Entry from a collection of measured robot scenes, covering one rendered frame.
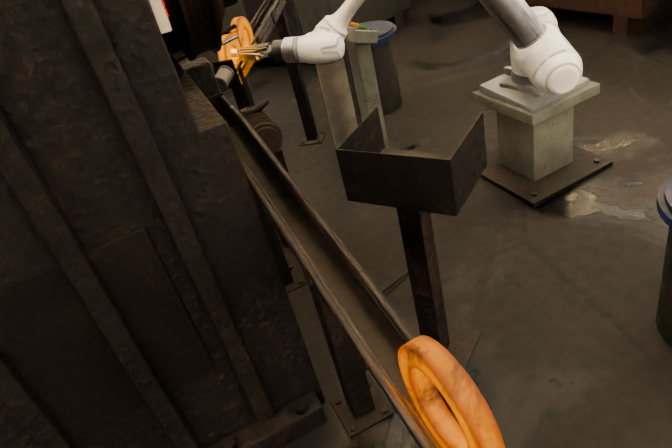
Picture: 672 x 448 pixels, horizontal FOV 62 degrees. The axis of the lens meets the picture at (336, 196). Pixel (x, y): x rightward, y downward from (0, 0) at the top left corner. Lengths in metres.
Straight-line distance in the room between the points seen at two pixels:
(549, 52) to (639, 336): 0.86
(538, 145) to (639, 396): 0.98
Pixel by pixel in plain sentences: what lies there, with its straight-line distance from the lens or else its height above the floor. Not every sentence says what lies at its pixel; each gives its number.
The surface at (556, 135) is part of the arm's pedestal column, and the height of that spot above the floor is 0.18.
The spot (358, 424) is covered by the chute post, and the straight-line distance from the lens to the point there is 1.56.
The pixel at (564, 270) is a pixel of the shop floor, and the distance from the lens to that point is 1.91.
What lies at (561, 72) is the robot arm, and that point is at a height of 0.54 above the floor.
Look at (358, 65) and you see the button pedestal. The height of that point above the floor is 0.45.
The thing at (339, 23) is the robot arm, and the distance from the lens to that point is 2.08.
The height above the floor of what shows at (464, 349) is 0.01.
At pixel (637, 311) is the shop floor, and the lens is 1.81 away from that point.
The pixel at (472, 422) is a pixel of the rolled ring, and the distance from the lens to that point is 0.68.
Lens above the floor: 1.28
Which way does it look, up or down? 32 degrees down
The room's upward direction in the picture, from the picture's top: 14 degrees counter-clockwise
